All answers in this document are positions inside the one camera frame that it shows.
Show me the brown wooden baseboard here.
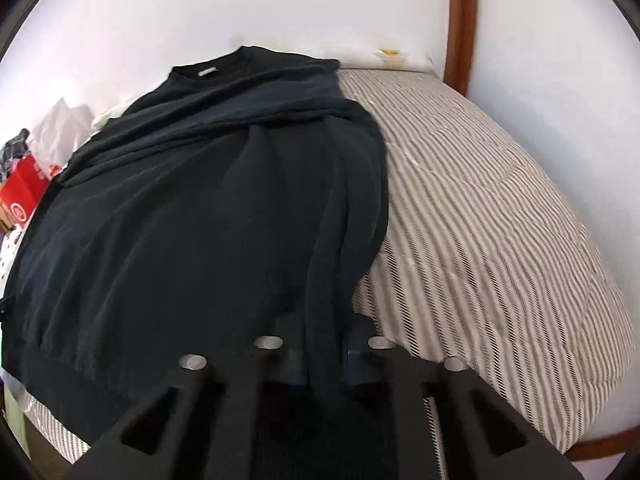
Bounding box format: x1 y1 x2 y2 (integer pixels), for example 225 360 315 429
565 427 623 462

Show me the plaid cloth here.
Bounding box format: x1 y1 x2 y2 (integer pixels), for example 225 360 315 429
0 129 32 181

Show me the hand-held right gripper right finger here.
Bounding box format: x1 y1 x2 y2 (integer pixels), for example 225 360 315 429
342 330 586 480

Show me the brown wooden door frame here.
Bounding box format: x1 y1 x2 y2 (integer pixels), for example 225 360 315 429
442 0 477 99

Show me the white plastic bag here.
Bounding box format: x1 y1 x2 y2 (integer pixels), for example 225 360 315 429
27 97 97 167

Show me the black sweatshirt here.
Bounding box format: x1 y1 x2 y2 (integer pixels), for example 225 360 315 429
2 45 391 461

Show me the striped table cloth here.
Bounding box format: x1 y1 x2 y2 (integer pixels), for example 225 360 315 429
22 67 634 465

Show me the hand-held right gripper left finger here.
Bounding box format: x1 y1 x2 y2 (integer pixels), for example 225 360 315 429
65 335 314 480

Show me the red paper bag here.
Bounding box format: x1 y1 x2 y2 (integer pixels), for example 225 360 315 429
0 152 54 233

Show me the polka dot white cloth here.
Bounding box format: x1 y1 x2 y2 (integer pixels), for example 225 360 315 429
0 230 22 283

